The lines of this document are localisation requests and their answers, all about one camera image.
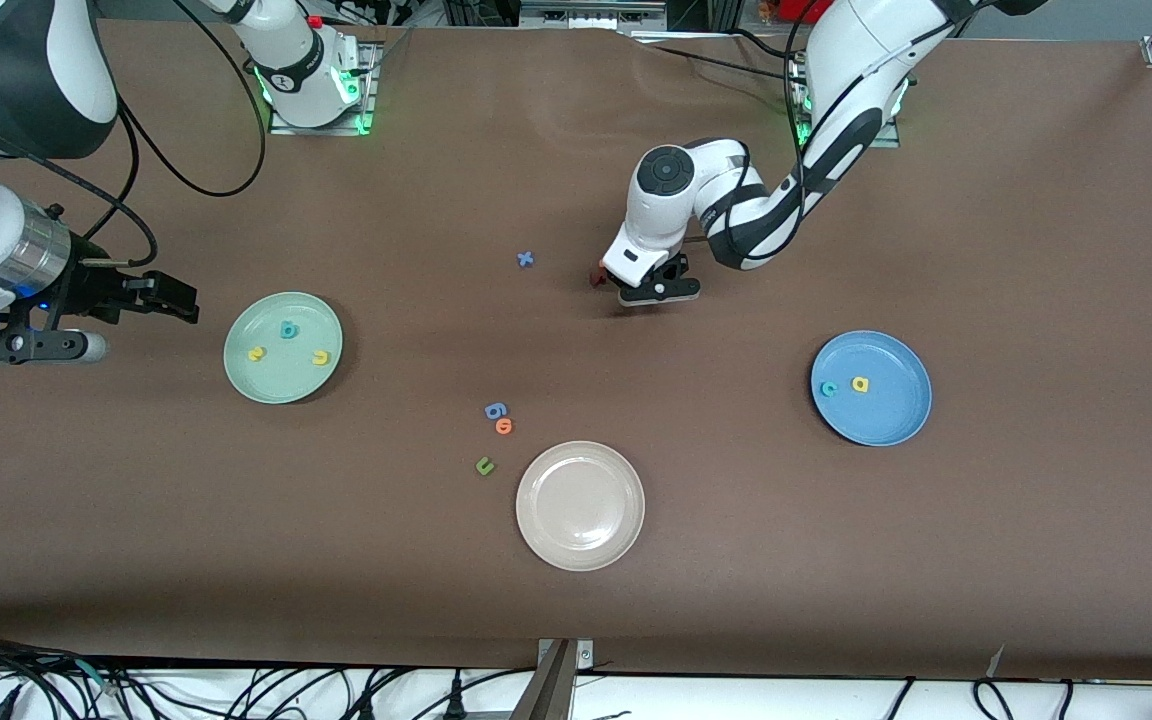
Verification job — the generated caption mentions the light green plate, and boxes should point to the light green plate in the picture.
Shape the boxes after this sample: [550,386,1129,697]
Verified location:
[223,291,344,405]

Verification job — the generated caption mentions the beige plate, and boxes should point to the beige plate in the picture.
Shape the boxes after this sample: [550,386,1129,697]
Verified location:
[515,440,646,572]

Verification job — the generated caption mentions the grey equipment box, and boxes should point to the grey equipment box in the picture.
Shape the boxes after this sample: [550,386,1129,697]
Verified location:
[519,0,672,31]

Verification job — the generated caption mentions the aluminium profile beam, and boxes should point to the aluminium profile beam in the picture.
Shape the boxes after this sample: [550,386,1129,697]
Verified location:
[509,638,580,720]

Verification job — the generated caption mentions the blue plate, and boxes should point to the blue plate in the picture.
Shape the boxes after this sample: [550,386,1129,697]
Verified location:
[810,330,933,447]

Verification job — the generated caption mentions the brown table cover sheet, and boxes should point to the brown table cover sheet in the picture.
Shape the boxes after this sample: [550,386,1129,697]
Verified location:
[0,18,1152,683]

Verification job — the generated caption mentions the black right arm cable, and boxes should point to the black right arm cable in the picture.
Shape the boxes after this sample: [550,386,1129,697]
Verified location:
[0,0,269,269]

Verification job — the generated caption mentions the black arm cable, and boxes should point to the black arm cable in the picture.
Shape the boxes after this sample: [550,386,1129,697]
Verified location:
[0,0,269,269]
[681,0,922,246]

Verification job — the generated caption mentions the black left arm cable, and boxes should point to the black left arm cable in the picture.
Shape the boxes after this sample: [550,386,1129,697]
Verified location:
[681,0,922,246]

